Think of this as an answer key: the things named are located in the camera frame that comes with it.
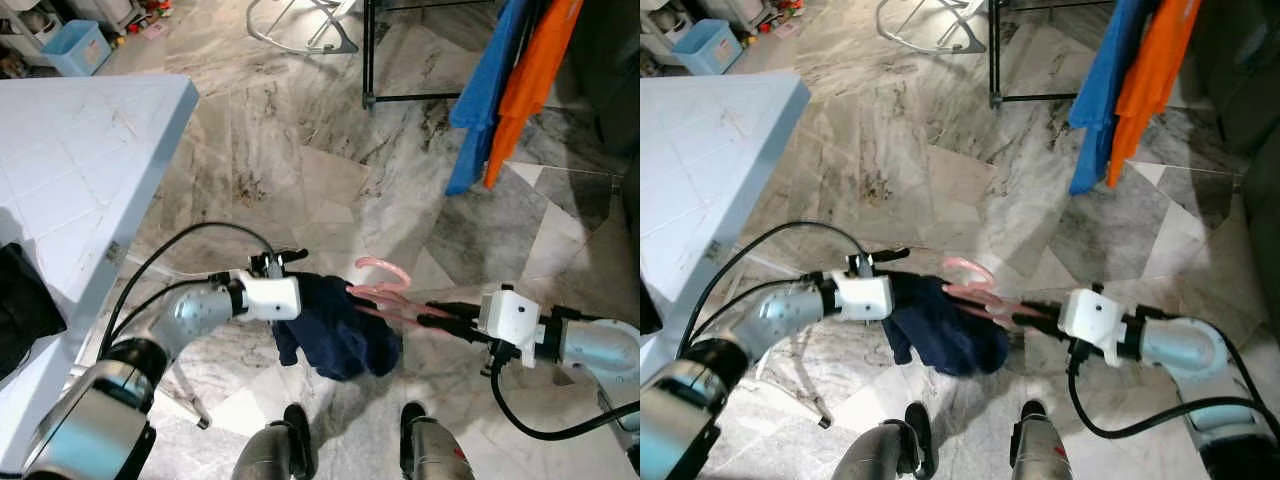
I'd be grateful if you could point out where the pink clothes hanger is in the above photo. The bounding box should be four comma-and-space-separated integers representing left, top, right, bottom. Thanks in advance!
344, 254, 453, 328
938, 254, 1049, 323

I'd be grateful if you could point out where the navy blue garment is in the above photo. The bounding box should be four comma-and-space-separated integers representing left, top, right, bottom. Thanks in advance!
271, 272, 404, 382
884, 270, 1011, 378

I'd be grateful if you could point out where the robot right leg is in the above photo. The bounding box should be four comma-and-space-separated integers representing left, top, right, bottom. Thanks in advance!
399, 401, 477, 480
1009, 399, 1074, 480

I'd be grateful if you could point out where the blue shirt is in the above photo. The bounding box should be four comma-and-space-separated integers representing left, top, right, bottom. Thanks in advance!
1067, 0, 1151, 197
444, 0, 533, 197

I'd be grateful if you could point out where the orange shirt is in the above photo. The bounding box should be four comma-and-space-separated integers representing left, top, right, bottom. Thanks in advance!
1104, 0, 1203, 190
482, 0, 585, 190

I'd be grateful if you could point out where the black metal clothes rack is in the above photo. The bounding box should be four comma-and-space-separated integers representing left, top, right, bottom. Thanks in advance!
988, 0, 1086, 109
361, 0, 471, 110

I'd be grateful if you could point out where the white plastic folding table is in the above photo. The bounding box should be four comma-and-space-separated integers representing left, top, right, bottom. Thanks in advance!
0, 74, 213, 471
640, 70, 833, 431

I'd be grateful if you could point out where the dark green sofa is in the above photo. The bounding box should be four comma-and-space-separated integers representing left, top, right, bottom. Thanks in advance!
572, 0, 641, 271
1195, 0, 1280, 341

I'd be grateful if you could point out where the blue plastic bin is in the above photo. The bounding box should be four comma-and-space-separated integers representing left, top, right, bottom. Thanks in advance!
40, 20, 113, 79
672, 19, 744, 77

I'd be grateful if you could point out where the grey drawer unit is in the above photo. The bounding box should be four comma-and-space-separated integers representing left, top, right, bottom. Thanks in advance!
700, 0, 781, 31
60, 0, 146, 33

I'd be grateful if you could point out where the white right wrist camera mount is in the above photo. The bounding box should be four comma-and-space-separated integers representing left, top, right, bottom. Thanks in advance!
1057, 284, 1130, 368
477, 284, 547, 370

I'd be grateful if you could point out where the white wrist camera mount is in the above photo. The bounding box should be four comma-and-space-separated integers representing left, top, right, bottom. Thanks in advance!
477, 284, 547, 370
238, 272, 302, 324
829, 272, 895, 323
1057, 284, 1130, 368

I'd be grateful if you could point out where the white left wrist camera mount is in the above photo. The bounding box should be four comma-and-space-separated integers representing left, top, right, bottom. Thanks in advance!
238, 272, 302, 324
829, 272, 895, 323

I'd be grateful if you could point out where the silver metal tube frame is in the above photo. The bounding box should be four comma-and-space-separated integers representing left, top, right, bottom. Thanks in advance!
245, 0, 360, 56
875, 0, 988, 56

